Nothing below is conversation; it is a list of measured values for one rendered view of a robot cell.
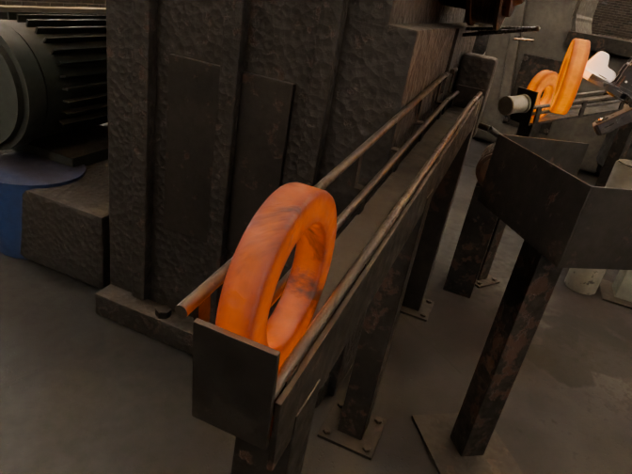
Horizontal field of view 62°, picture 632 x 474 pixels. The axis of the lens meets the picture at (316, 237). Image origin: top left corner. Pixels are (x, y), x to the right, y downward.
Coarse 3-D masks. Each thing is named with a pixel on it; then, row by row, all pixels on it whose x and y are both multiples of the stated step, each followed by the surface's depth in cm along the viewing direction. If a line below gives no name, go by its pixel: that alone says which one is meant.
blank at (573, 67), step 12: (576, 48) 105; (588, 48) 104; (564, 60) 113; (576, 60) 104; (564, 72) 106; (576, 72) 104; (564, 84) 105; (576, 84) 104; (552, 96) 117; (564, 96) 107; (552, 108) 111; (564, 108) 109
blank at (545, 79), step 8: (544, 72) 167; (552, 72) 167; (536, 80) 166; (544, 80) 166; (552, 80) 168; (528, 88) 167; (536, 88) 165; (544, 88) 168; (552, 88) 171; (544, 96) 174; (536, 104) 169
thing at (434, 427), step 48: (528, 144) 101; (576, 144) 103; (480, 192) 104; (528, 192) 90; (576, 192) 79; (624, 192) 78; (528, 240) 89; (576, 240) 80; (624, 240) 82; (528, 288) 100; (528, 336) 106; (480, 384) 114; (432, 432) 125; (480, 432) 117
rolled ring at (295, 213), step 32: (288, 192) 43; (320, 192) 45; (256, 224) 41; (288, 224) 41; (320, 224) 48; (256, 256) 40; (288, 256) 42; (320, 256) 53; (224, 288) 40; (256, 288) 39; (288, 288) 54; (320, 288) 55; (224, 320) 40; (256, 320) 40; (288, 320) 52; (288, 352) 51
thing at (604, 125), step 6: (624, 108) 111; (630, 108) 108; (612, 114) 112; (618, 114) 109; (624, 114) 108; (630, 114) 108; (600, 120) 111; (606, 120) 110; (612, 120) 109; (618, 120) 109; (624, 120) 108; (630, 120) 108; (594, 126) 111; (600, 126) 110; (606, 126) 110; (612, 126) 110; (618, 126) 109; (600, 132) 111; (606, 132) 110
